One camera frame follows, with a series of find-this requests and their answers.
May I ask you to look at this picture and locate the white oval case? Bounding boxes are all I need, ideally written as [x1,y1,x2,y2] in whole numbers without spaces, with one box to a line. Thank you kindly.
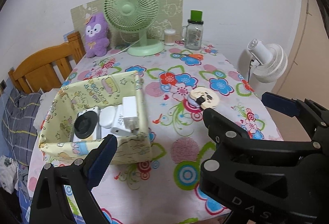
[99,106,117,129]

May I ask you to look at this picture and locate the grey power bank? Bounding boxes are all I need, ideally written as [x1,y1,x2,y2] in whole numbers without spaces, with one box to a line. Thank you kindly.
[110,104,139,137]

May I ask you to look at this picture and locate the glass mason jar mug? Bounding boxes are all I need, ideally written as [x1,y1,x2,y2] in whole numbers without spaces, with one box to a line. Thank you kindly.
[182,19,204,51]

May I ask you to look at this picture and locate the white standing fan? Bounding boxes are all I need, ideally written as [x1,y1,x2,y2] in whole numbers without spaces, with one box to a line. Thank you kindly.
[237,38,289,96]

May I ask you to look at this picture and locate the floral tablecloth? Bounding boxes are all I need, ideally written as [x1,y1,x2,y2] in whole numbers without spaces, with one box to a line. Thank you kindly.
[62,45,282,223]

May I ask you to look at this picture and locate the crumpled clothes pile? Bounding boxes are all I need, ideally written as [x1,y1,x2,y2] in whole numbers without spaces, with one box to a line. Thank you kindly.
[0,155,29,197]

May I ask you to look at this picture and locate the white rectangular box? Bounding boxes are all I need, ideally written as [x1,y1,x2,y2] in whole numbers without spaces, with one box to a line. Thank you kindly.
[72,107,101,142]

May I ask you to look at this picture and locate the green cup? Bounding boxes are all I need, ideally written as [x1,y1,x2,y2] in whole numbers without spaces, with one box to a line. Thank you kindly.
[190,10,202,22]

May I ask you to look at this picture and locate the wooden bed headboard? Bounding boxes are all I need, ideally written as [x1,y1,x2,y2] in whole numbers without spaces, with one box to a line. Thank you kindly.
[8,32,85,94]

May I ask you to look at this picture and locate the yellow fabric storage basket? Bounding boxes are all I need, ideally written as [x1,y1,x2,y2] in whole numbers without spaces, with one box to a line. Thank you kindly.
[38,71,152,165]

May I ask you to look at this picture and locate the orange scissors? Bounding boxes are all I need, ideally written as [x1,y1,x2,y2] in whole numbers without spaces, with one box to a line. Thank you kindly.
[181,54,204,61]

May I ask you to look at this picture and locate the green desk fan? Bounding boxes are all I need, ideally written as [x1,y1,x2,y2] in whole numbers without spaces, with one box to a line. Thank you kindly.
[103,0,164,57]

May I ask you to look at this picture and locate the beige cartoon board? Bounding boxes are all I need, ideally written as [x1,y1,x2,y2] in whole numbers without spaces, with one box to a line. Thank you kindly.
[71,0,183,49]

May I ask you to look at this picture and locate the cotton swab container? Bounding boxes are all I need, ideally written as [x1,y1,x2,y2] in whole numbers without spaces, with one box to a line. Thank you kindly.
[164,29,176,46]

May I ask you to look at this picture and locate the plaid bedding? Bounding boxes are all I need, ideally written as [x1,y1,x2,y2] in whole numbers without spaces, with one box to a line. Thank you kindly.
[1,88,42,167]

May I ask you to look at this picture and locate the white charger adapter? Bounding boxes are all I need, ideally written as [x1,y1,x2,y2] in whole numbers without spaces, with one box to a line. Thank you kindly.
[122,96,139,134]

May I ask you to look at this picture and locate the purple plush toy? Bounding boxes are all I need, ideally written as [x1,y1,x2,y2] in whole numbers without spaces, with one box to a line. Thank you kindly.
[85,12,110,58]

